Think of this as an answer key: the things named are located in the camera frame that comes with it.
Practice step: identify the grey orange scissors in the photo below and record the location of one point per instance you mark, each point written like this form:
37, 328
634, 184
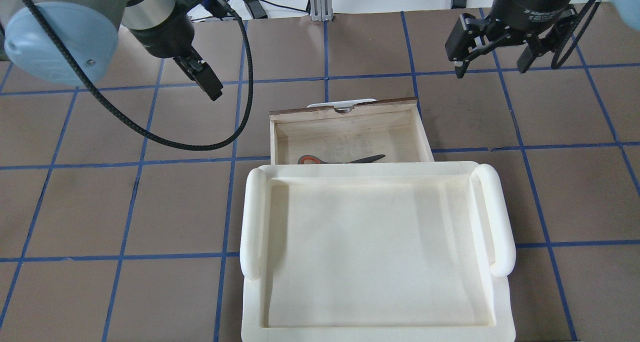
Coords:
309, 159

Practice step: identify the brown gridded table mat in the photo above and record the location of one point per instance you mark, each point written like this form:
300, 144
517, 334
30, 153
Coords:
108, 237

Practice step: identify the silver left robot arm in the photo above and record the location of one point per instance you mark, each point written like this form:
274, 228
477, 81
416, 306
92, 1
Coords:
90, 31

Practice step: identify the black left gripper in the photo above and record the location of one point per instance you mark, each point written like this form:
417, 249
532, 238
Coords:
167, 37

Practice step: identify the light wooden drawer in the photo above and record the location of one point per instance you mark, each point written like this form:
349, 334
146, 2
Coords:
349, 130

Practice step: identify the white plastic tray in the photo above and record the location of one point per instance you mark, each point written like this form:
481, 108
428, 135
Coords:
380, 252

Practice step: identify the aluminium frame post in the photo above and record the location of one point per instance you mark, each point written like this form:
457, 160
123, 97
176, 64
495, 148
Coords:
321, 10

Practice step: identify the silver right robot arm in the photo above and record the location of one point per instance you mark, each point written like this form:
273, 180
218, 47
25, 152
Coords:
627, 9

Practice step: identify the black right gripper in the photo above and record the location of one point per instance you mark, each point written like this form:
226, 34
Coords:
535, 4

